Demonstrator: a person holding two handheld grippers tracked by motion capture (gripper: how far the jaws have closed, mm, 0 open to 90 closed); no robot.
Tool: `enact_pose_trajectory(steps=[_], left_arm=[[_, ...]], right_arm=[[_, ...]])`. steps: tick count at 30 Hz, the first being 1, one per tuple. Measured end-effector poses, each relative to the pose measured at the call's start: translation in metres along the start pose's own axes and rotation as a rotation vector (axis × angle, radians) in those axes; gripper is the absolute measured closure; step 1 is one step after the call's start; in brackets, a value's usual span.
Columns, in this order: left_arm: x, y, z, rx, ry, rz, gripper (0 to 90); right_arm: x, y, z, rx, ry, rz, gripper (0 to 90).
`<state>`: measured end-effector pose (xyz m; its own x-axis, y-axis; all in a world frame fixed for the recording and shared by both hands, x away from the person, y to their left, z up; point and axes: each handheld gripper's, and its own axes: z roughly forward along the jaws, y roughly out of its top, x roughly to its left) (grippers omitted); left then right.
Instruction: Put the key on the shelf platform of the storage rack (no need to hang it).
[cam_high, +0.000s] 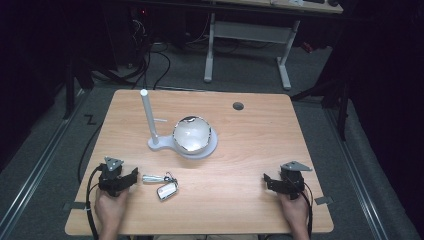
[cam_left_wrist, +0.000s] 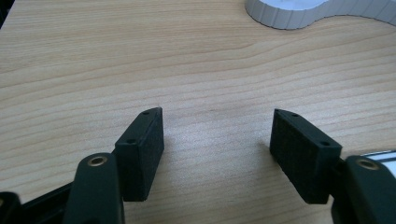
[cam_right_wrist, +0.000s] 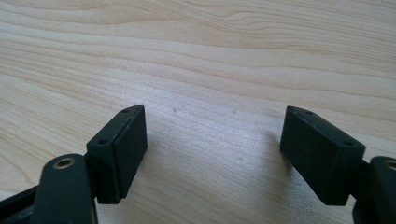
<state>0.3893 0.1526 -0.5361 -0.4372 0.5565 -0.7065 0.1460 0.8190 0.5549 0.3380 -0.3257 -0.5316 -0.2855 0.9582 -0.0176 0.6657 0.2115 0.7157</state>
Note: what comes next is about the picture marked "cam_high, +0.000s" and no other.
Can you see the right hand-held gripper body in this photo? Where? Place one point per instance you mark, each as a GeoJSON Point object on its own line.
{"type": "Point", "coordinates": [293, 181]}

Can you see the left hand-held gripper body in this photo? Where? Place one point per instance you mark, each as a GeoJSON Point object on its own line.
{"type": "Point", "coordinates": [111, 175]}

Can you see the silver key bunch with fob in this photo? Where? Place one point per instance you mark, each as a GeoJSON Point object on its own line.
{"type": "Point", "coordinates": [165, 188]}

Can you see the person's left hand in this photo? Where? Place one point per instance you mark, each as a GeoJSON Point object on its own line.
{"type": "Point", "coordinates": [110, 208]}

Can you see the person's right hand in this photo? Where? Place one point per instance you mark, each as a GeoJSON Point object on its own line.
{"type": "Point", "coordinates": [295, 211]}

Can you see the grey tape tab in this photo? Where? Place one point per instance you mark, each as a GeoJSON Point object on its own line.
{"type": "Point", "coordinates": [323, 200]}
{"type": "Point", "coordinates": [71, 206]}

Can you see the white stand with pole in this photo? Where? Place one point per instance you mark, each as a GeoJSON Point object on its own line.
{"type": "Point", "coordinates": [150, 123]}

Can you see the shiny metal bowl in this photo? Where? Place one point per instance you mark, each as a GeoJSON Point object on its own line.
{"type": "Point", "coordinates": [192, 135]}

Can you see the black tripod stand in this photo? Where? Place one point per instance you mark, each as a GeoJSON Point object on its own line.
{"type": "Point", "coordinates": [340, 100]}
{"type": "Point", "coordinates": [70, 86]}

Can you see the metal floor rail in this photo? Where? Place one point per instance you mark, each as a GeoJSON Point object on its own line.
{"type": "Point", "coordinates": [40, 163]}
{"type": "Point", "coordinates": [356, 176]}

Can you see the desk with white metal frame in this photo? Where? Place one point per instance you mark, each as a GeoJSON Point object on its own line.
{"type": "Point", "coordinates": [250, 31]}

